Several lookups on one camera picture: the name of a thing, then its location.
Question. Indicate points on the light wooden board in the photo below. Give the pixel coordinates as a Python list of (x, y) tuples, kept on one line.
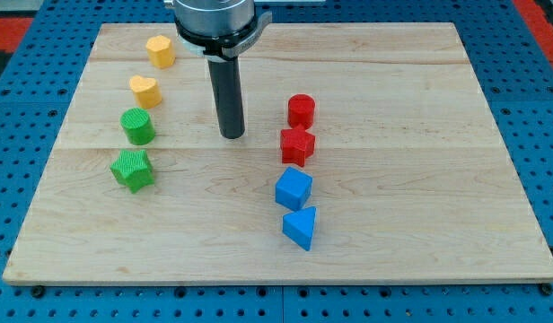
[(411, 177)]

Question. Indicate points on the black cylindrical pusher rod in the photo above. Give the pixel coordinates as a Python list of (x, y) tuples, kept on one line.
[(226, 85)]

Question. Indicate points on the green star block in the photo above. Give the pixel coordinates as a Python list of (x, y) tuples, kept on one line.
[(133, 170)]

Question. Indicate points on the red cylinder block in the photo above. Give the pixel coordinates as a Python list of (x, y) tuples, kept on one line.
[(301, 108)]

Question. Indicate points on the red star block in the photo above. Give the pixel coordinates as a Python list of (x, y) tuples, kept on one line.
[(297, 145)]

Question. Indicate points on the yellow hexagon block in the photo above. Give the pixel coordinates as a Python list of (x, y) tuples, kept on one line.
[(160, 51)]

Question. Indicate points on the blue cube block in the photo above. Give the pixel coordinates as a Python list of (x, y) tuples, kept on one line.
[(293, 189)]

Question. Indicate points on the green cylinder block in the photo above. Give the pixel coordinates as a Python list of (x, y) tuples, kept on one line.
[(138, 126)]

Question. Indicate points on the yellow heart block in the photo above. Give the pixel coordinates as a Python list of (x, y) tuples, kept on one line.
[(146, 91)]

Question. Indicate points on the blue triangle block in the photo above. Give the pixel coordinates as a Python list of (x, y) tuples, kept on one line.
[(299, 226)]

